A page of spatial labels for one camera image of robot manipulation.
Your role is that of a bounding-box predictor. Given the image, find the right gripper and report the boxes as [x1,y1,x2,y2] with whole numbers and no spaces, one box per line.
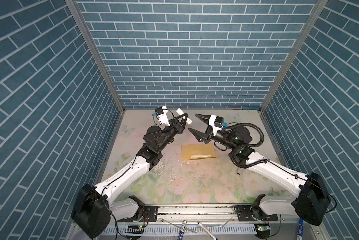
[191,114,238,152]

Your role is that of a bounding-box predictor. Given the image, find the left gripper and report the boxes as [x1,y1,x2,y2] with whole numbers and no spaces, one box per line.
[155,113,187,153]

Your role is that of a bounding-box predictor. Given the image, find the white glue stick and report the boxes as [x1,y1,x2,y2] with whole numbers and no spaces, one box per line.
[176,108,192,125]

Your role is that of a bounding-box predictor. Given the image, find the yellow envelope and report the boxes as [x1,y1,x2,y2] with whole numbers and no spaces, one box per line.
[181,144,216,161]

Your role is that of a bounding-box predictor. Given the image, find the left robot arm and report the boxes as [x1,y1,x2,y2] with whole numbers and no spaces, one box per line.
[71,109,188,239]

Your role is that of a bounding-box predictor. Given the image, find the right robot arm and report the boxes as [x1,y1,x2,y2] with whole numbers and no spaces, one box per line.
[189,114,335,226]

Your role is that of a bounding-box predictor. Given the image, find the black white marker pen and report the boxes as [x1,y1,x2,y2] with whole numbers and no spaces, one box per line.
[197,222,218,240]

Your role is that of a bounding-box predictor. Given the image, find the blue marker pen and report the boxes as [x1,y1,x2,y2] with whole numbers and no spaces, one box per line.
[177,221,187,240]

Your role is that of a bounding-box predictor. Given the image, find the blue marker right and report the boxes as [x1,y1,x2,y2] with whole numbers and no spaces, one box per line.
[296,218,304,240]

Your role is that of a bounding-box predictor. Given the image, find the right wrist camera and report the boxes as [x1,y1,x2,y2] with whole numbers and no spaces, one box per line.
[208,115,228,136]

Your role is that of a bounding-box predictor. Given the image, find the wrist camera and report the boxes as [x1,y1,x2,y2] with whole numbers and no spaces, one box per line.
[208,115,228,136]
[152,106,170,127]

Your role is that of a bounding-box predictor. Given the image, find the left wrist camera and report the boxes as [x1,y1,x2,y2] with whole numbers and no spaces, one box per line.
[152,106,170,127]

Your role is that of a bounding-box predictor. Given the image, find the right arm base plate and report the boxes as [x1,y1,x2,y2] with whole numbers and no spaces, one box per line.
[232,205,279,222]

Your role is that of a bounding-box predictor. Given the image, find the aluminium rail frame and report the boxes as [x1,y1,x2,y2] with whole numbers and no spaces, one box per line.
[95,204,328,240]

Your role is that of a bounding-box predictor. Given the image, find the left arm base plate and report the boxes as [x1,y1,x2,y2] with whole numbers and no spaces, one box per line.
[117,206,159,223]

